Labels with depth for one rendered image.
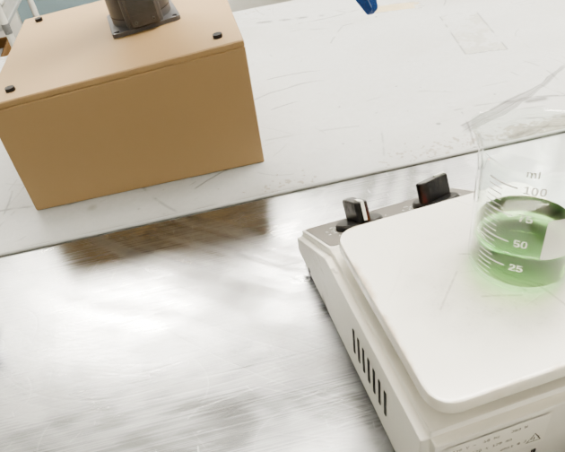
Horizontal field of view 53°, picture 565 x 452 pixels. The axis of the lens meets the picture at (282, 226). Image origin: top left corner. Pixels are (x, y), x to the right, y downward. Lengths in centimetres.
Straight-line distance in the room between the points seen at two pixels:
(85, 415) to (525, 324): 26
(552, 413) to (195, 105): 36
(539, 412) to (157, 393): 22
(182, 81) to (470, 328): 32
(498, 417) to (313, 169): 31
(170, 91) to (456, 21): 44
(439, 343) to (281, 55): 55
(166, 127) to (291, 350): 24
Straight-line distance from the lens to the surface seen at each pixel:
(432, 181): 39
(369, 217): 37
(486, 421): 27
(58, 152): 53
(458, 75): 67
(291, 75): 70
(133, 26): 56
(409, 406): 27
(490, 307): 28
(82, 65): 53
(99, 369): 40
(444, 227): 32
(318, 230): 39
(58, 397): 40
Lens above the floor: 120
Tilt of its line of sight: 40 degrees down
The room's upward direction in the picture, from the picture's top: 9 degrees counter-clockwise
